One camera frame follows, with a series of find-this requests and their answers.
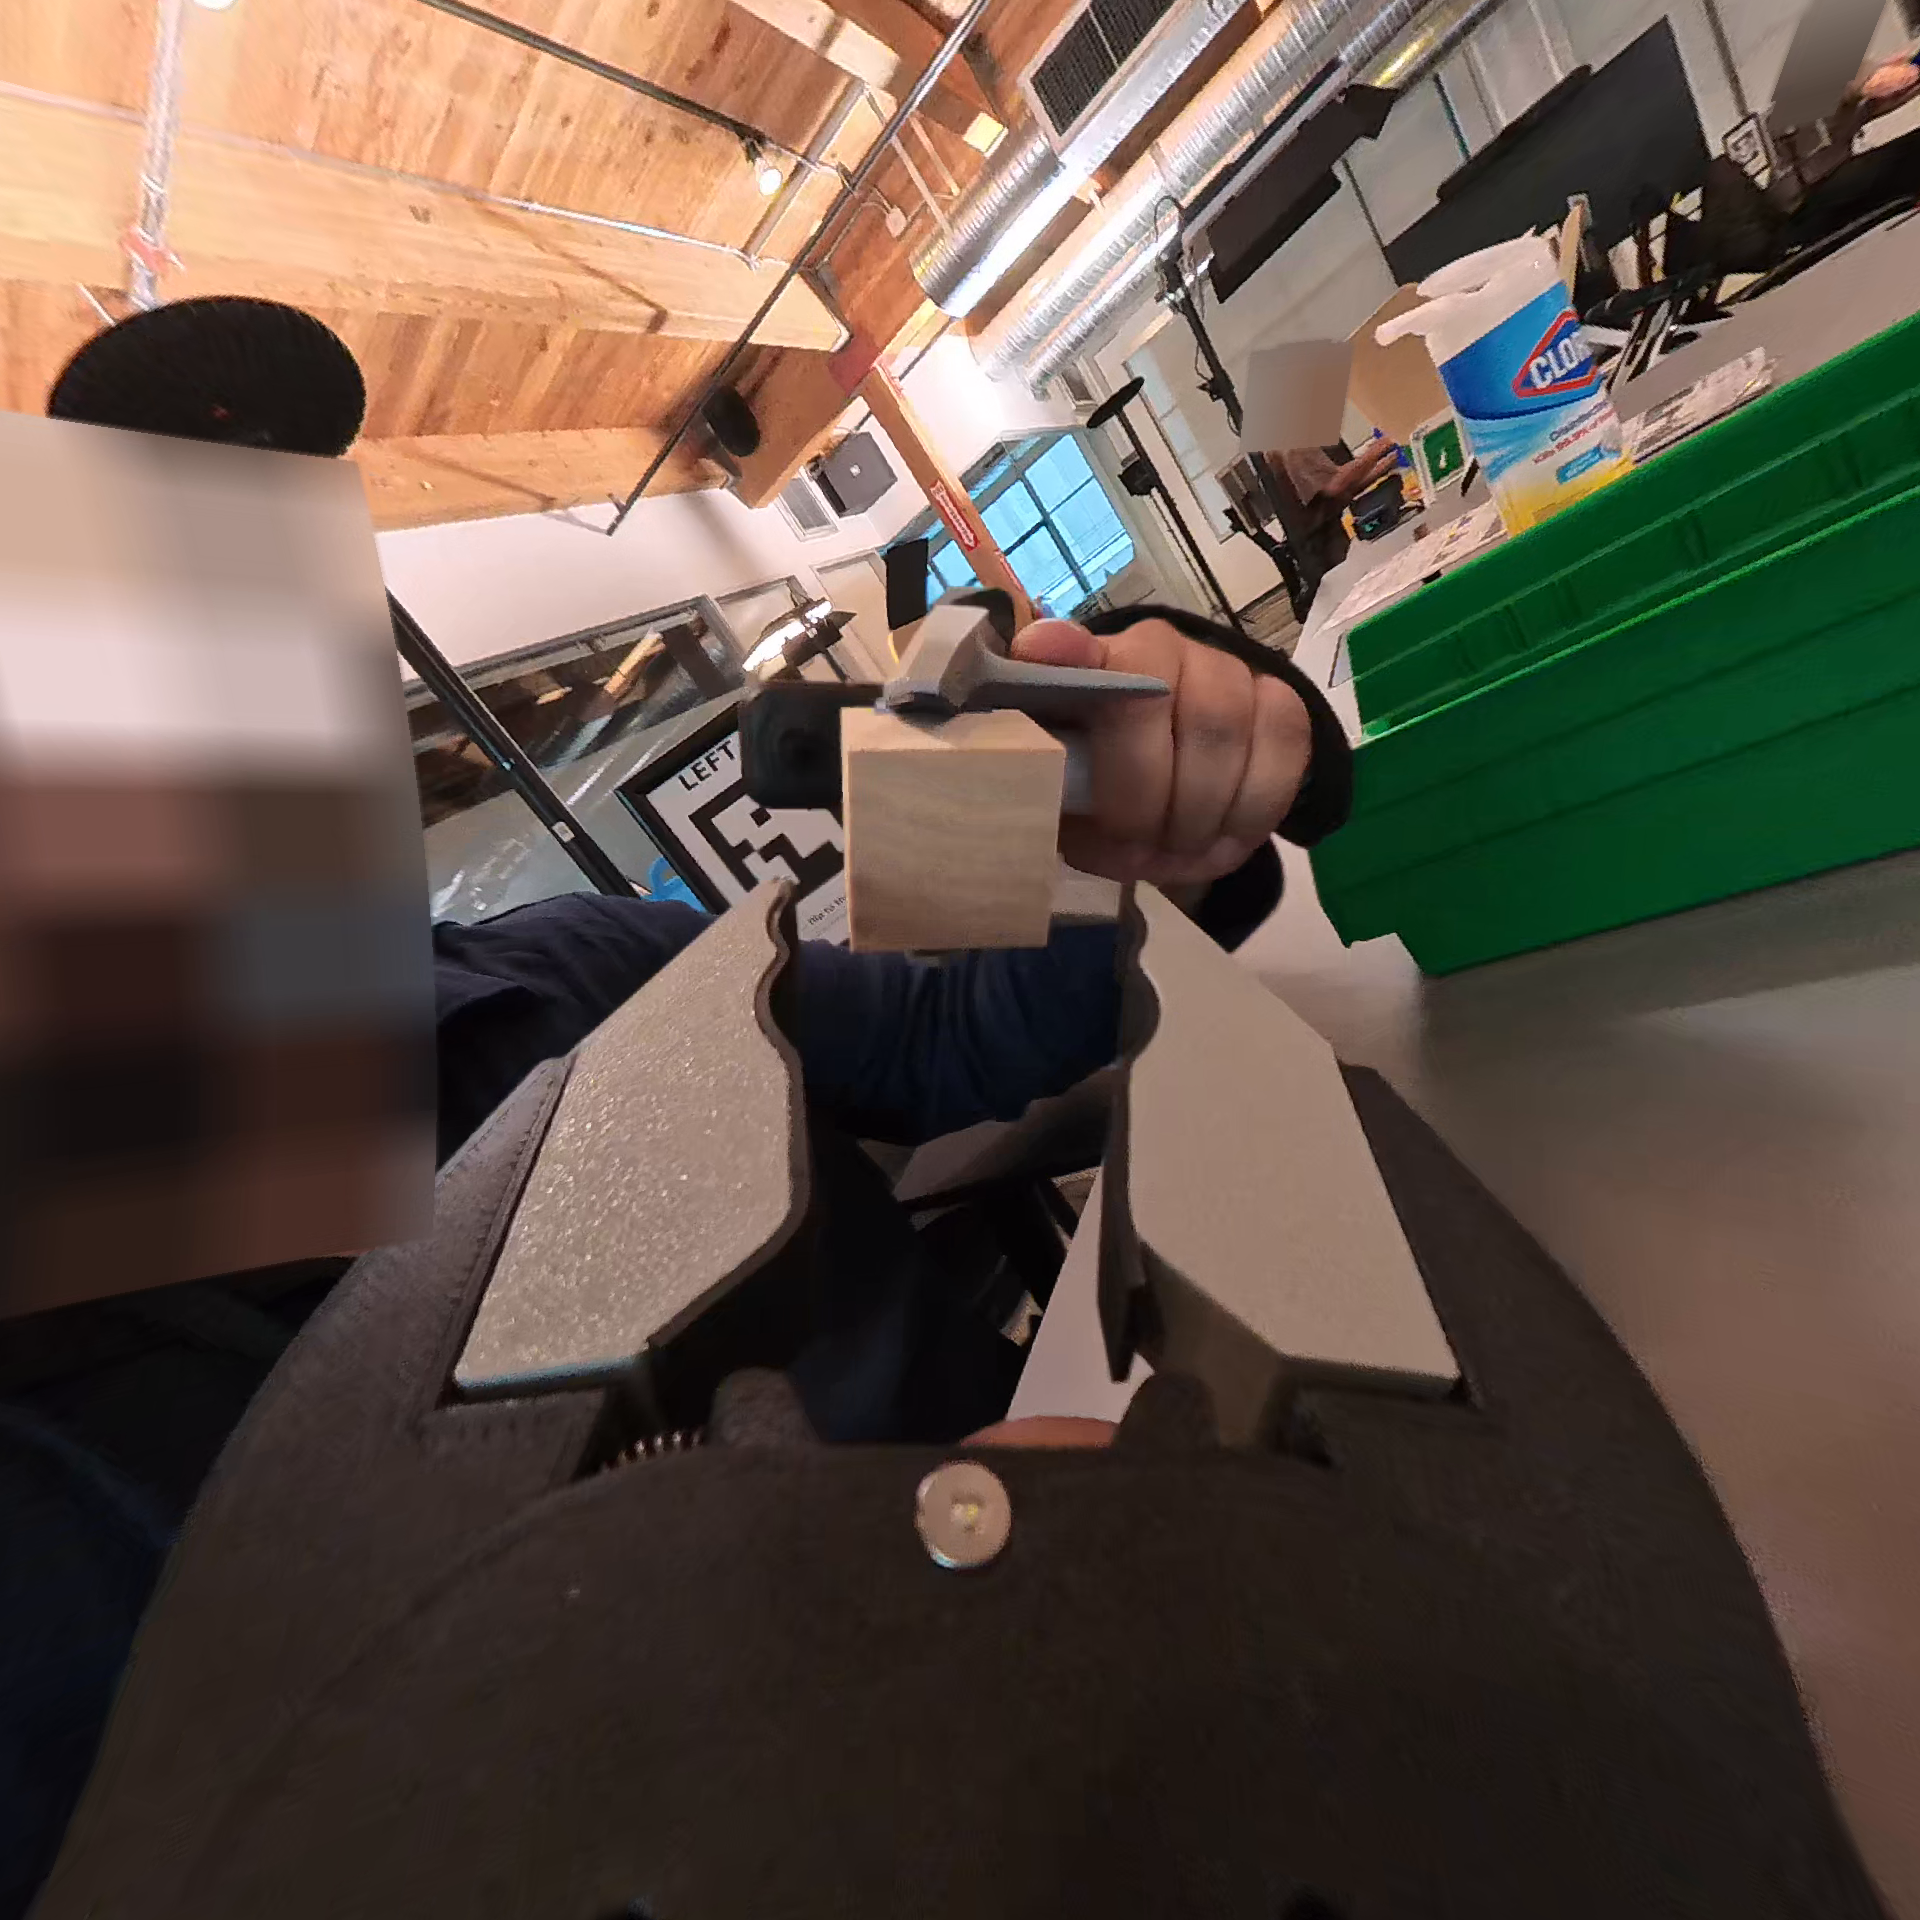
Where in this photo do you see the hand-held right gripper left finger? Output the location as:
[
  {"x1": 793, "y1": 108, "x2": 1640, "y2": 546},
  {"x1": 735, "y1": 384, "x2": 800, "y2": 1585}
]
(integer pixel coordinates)
[{"x1": 450, "y1": 883, "x2": 818, "y2": 1396}]

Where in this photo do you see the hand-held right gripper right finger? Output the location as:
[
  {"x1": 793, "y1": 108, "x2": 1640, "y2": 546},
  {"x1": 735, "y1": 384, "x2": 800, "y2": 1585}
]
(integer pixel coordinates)
[{"x1": 1096, "y1": 884, "x2": 1466, "y2": 1449}]

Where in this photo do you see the blue-striped wooden cube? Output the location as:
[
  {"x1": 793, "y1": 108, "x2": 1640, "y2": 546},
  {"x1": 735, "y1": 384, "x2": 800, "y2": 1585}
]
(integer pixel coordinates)
[{"x1": 839, "y1": 704, "x2": 1071, "y2": 955}]

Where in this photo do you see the green plastic bin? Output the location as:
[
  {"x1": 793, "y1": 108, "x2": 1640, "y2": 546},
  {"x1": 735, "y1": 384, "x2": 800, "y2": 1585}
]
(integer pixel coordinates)
[{"x1": 1308, "y1": 311, "x2": 1920, "y2": 981}]

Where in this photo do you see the person's left forearm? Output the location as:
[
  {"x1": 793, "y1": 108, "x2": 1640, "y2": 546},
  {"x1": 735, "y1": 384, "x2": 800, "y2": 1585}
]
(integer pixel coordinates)
[{"x1": 786, "y1": 840, "x2": 1290, "y2": 1146}]

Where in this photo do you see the person's left hand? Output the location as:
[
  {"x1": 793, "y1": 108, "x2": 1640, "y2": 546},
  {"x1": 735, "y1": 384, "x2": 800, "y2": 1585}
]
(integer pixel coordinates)
[{"x1": 1013, "y1": 615, "x2": 1317, "y2": 888}]

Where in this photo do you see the black-white patterned sign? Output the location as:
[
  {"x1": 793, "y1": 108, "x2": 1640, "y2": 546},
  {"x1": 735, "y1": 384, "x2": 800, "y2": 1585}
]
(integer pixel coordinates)
[{"x1": 615, "y1": 732, "x2": 845, "y2": 951}]

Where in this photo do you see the cardboard box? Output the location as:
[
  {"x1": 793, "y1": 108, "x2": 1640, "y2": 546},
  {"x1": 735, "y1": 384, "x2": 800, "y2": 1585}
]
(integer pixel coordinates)
[{"x1": 1343, "y1": 281, "x2": 1451, "y2": 442}]

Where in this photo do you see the black hanging screen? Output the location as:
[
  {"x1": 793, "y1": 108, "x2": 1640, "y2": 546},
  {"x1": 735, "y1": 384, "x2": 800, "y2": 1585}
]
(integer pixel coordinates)
[{"x1": 1205, "y1": 84, "x2": 1402, "y2": 304}]

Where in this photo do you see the ceiling air vent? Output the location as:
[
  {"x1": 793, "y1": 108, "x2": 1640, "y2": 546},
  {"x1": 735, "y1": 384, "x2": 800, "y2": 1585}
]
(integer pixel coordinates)
[{"x1": 1024, "y1": 0, "x2": 1191, "y2": 138}]

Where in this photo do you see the disinfecting wipes canister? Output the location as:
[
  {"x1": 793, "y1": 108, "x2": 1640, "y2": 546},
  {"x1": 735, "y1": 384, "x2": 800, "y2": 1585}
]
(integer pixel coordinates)
[{"x1": 1415, "y1": 236, "x2": 1636, "y2": 538}]

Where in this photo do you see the white printed paper sheet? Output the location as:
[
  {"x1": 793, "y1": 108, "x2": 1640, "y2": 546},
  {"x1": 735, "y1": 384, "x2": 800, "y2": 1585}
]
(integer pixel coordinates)
[{"x1": 1617, "y1": 351, "x2": 1776, "y2": 461}]

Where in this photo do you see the black computer monitor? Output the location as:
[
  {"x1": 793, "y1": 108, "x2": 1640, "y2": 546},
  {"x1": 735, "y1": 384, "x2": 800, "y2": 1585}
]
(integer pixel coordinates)
[{"x1": 1383, "y1": 19, "x2": 1715, "y2": 291}]

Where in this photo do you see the black wall speaker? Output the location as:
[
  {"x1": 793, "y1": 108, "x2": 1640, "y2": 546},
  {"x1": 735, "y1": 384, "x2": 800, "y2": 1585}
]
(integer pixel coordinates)
[{"x1": 815, "y1": 431, "x2": 904, "y2": 519}]

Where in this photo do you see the silver air duct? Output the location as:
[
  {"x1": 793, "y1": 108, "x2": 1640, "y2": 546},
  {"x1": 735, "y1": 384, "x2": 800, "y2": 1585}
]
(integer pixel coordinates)
[
  {"x1": 909, "y1": 0, "x2": 1250, "y2": 321},
  {"x1": 971, "y1": 0, "x2": 1505, "y2": 399}
]

